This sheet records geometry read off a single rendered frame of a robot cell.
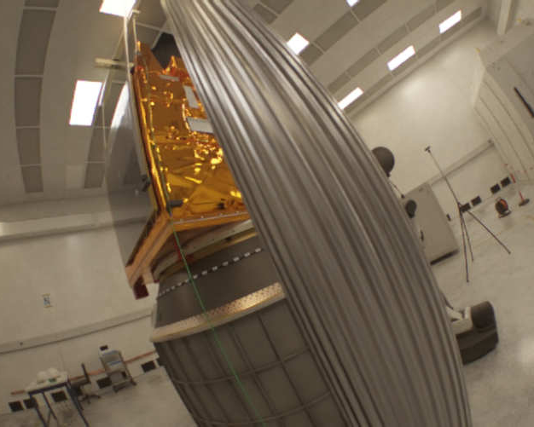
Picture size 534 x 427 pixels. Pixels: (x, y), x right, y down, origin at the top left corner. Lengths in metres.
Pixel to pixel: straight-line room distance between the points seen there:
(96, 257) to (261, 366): 6.01
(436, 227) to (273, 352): 4.02
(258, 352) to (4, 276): 6.58
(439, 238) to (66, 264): 8.47
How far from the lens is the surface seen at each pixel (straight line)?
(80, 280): 6.84
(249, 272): 1.58
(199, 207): 1.57
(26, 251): 7.22
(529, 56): 6.82
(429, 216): 4.88
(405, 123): 9.20
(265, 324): 1.49
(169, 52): 3.62
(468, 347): 1.97
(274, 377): 1.59
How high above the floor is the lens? 1.29
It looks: 14 degrees up
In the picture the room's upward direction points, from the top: 25 degrees counter-clockwise
